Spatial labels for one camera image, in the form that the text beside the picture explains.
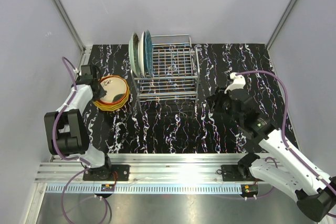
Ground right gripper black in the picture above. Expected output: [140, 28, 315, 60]
[206, 86, 243, 125]

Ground red-orange scalloped plate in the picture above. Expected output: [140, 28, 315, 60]
[99, 75, 129, 105]

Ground cream plate with dark patch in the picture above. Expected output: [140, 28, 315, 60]
[100, 77, 127, 103]

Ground white plate teal rim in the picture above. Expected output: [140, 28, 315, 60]
[138, 32, 145, 77]

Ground light green flower plate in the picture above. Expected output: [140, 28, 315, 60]
[129, 32, 140, 77]

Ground dark teal plate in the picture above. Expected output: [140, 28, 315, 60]
[144, 30, 153, 77]

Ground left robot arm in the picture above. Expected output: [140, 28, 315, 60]
[44, 64, 113, 180]

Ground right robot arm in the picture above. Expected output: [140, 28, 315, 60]
[206, 88, 335, 222]

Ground yellow scalloped plate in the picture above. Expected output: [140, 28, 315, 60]
[93, 88, 130, 111]

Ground right controller board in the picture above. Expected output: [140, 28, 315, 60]
[242, 184, 259, 195]

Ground controller board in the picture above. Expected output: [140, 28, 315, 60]
[101, 184, 115, 192]
[242, 184, 259, 195]

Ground left controller board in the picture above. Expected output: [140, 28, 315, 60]
[101, 184, 115, 192]

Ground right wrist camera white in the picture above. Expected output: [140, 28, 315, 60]
[224, 72, 246, 93]

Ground left aluminium frame post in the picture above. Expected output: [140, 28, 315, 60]
[38, 0, 91, 57]

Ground aluminium frame post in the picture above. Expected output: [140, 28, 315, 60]
[266, 0, 299, 50]
[38, 0, 91, 57]

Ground metal wire dish rack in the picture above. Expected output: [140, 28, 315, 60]
[131, 34, 200, 105]

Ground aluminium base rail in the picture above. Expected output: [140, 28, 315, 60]
[35, 154, 254, 195]

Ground right aluminium frame post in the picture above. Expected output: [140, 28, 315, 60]
[266, 0, 299, 50]

